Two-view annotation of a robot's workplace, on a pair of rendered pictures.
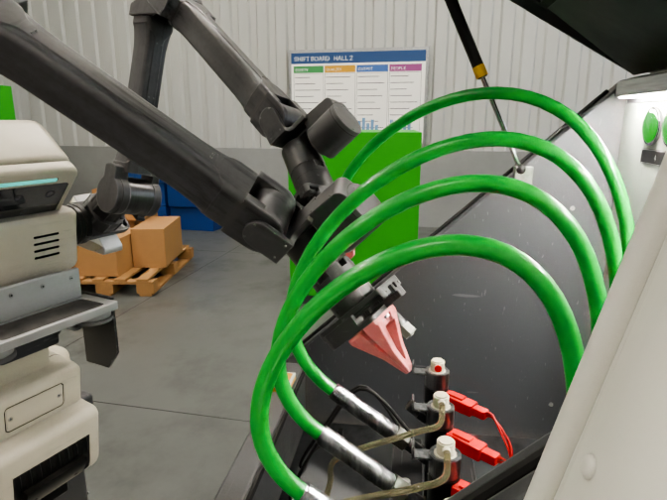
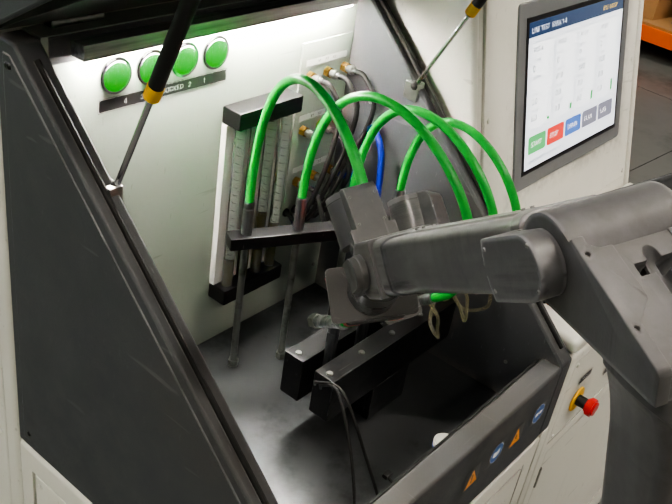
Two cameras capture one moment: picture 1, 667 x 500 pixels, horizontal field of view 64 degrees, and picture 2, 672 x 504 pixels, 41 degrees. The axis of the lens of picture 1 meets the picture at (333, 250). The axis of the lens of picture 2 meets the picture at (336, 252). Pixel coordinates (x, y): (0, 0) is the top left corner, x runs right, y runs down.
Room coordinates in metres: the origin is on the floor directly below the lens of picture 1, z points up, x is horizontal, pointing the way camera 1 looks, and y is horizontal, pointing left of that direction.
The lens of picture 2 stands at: (1.56, 0.37, 1.84)
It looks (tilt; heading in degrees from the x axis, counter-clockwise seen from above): 32 degrees down; 207
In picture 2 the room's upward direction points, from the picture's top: 9 degrees clockwise
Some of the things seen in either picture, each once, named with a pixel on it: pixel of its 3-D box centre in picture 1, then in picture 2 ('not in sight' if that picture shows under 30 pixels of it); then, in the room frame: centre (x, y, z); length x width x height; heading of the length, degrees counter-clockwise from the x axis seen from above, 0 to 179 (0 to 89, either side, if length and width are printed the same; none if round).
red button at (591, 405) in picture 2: not in sight; (585, 404); (0.16, 0.22, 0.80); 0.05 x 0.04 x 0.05; 172
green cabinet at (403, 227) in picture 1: (355, 212); not in sight; (4.25, -0.18, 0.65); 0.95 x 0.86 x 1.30; 85
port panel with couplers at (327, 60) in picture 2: not in sight; (323, 124); (0.29, -0.35, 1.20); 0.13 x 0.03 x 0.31; 172
